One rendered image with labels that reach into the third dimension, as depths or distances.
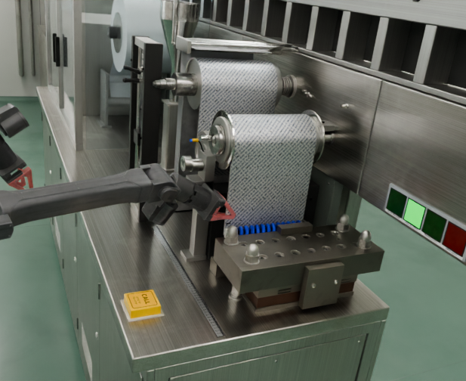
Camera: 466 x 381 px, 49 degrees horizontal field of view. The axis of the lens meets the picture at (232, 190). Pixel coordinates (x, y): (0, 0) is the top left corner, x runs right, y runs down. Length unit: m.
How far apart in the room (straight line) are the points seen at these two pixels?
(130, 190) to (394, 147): 0.61
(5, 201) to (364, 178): 0.83
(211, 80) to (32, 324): 1.68
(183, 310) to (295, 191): 0.43
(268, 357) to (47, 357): 1.44
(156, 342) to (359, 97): 0.76
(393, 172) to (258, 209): 0.35
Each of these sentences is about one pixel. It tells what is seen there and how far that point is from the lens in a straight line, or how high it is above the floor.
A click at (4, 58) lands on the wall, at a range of 6.71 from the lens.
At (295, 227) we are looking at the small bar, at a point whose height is 1.05.
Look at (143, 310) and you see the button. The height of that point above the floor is 0.92.
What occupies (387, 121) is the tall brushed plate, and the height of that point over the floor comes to 1.35.
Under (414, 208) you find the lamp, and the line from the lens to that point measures 1.20.
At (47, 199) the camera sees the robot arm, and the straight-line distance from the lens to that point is 1.02.
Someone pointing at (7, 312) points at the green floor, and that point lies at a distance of 2.81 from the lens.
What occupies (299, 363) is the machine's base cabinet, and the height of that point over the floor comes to 0.78.
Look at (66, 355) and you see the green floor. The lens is 2.51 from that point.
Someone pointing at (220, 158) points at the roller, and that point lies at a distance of 1.27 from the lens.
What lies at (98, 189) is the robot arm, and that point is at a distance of 1.06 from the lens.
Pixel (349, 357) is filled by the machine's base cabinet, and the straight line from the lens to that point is 1.41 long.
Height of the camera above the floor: 1.62
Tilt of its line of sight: 22 degrees down
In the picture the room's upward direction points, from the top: 6 degrees clockwise
